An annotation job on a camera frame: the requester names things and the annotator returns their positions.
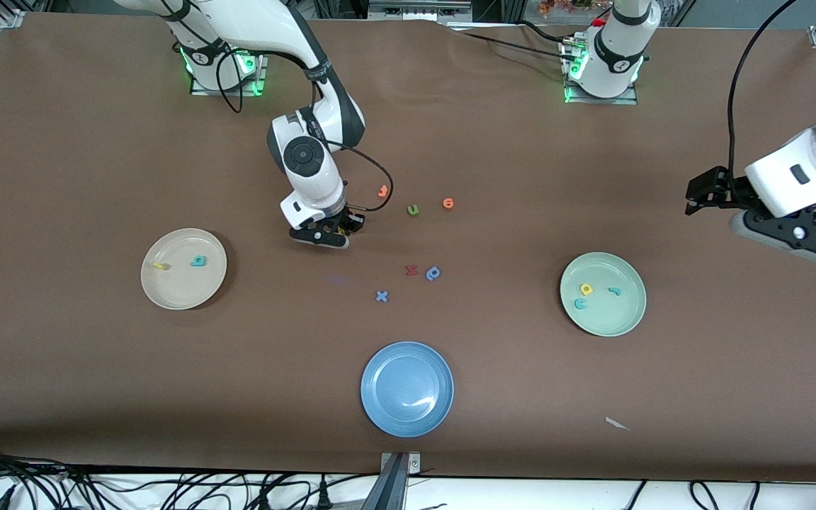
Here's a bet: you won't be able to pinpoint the light green plate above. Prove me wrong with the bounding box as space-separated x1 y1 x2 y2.
560 252 647 337

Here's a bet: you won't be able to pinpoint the beige brown plate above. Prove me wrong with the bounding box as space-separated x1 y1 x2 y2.
140 228 228 311

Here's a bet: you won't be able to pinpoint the blue plate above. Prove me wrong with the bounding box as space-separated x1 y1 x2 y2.
361 341 455 438

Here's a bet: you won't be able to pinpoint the orange artificial flowers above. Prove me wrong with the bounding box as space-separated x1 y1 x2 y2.
539 0 593 16

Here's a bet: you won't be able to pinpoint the brown table cover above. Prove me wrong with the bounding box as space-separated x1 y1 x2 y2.
0 13 816 484

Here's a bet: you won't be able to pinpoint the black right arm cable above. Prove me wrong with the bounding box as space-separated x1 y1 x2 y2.
215 42 394 213

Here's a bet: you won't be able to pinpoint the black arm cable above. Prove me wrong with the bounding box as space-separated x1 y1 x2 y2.
727 0 800 181
215 42 394 213

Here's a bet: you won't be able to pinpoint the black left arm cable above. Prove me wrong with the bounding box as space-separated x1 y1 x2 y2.
727 0 800 181

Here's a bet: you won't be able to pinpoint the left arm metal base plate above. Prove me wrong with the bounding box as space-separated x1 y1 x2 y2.
564 39 639 106

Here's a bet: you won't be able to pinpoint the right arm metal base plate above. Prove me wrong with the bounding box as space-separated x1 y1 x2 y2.
190 30 268 97

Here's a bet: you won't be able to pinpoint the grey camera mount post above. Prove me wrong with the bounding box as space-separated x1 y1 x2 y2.
360 452 421 510

